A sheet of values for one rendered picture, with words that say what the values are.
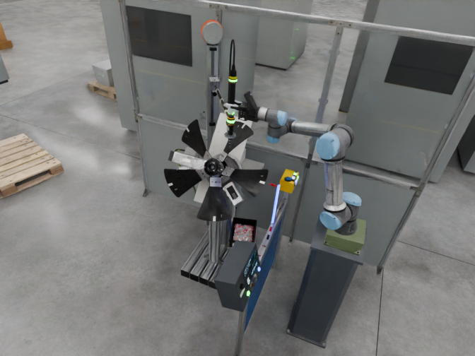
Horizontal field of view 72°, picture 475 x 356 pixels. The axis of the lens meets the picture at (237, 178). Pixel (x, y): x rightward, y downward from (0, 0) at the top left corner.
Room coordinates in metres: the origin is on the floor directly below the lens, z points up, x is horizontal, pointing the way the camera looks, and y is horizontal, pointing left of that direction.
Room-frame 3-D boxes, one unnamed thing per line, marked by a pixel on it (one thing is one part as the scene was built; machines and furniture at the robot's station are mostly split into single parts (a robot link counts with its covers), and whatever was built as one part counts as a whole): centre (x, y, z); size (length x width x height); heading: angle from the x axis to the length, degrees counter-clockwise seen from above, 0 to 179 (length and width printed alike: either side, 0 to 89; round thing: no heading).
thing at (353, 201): (1.40, -0.64, 1.26); 0.13 x 0.12 x 0.14; 135
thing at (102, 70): (5.79, 2.39, 0.31); 0.60 x 0.42 x 0.33; 150
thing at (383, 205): (2.42, -0.19, 0.50); 2.59 x 0.03 x 0.91; 70
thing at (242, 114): (1.71, -0.04, 1.64); 0.12 x 0.08 x 0.09; 70
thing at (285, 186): (1.90, -0.38, 1.02); 0.16 x 0.10 x 0.11; 160
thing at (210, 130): (2.44, 0.25, 0.90); 0.08 x 0.06 x 1.80; 105
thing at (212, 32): (2.44, 0.25, 1.88); 0.16 x 0.07 x 0.16; 105
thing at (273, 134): (1.67, -0.20, 1.54); 0.11 x 0.08 x 0.11; 135
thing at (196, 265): (1.98, 0.12, 0.04); 0.62 x 0.45 x 0.08; 160
